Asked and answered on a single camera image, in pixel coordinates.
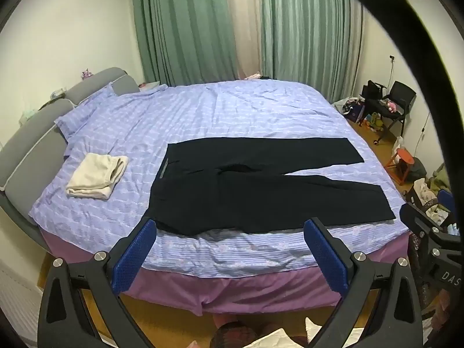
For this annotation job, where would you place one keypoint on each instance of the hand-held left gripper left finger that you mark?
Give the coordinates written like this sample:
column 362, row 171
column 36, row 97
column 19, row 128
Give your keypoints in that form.
column 132, row 257

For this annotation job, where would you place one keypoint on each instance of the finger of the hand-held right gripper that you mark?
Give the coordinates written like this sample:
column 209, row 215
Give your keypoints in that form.
column 417, row 221
column 446, row 205

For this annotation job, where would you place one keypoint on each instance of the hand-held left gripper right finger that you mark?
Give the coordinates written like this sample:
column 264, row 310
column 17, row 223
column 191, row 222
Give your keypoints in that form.
column 324, row 257

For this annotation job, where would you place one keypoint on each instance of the black pants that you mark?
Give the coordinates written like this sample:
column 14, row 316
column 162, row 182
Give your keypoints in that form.
column 253, row 195

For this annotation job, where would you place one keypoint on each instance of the green clothing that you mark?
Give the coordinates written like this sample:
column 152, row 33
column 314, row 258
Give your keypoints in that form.
column 443, row 177

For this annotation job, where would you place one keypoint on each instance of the black bag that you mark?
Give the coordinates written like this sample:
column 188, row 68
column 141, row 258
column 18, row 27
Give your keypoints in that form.
column 419, row 170

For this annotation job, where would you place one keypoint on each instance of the orange stool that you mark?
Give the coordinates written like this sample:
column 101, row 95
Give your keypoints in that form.
column 403, row 156

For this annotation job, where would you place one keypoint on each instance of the small white plastic bag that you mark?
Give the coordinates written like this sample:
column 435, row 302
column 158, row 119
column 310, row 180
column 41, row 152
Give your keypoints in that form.
column 397, row 144

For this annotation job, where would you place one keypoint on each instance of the folded cream garment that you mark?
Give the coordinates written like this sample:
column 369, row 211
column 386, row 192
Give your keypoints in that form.
column 94, row 176

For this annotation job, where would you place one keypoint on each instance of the white quilted cloth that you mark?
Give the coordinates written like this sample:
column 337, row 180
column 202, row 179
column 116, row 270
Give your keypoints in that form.
column 286, row 340

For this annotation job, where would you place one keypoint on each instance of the purple bed skirt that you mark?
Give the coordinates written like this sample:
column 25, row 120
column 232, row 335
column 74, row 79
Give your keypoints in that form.
column 224, row 290

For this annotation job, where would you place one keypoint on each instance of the colourful toys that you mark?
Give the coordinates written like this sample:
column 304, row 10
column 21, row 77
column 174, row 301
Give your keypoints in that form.
column 374, row 121

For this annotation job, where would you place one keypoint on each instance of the pink plush toy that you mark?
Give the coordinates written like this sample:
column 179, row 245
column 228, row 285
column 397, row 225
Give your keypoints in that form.
column 392, row 106

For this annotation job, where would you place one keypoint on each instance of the black chair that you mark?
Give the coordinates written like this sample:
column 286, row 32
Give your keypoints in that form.
column 402, row 96

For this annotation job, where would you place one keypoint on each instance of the red plaid cloth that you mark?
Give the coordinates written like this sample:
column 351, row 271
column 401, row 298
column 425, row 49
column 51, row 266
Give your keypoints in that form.
column 234, row 337

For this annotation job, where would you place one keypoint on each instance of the black handbag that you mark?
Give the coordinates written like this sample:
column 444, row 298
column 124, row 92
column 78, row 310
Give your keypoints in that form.
column 372, row 90

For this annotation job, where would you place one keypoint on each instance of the grey padded headboard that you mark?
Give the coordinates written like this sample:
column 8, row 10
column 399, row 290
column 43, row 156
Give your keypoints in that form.
column 32, row 145

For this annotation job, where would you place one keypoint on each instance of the purple striped pillow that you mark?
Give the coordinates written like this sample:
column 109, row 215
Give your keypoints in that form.
column 85, row 110

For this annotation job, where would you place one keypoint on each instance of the purple striped bed cover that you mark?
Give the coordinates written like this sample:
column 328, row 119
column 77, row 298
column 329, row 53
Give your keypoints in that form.
column 224, row 112

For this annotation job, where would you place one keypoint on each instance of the white nightstand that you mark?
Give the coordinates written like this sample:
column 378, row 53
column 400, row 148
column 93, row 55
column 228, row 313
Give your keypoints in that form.
column 148, row 85

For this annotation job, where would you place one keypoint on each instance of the purple toy figure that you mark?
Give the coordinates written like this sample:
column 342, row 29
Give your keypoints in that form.
column 87, row 74

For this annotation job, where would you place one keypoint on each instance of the pink soft toy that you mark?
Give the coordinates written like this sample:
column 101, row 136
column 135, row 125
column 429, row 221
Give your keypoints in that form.
column 252, row 76

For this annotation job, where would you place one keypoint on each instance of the green curtain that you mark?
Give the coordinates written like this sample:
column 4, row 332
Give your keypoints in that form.
column 308, row 29
column 185, row 25

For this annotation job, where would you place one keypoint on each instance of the beige sheer curtain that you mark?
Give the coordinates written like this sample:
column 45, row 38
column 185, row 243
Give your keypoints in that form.
column 248, row 21

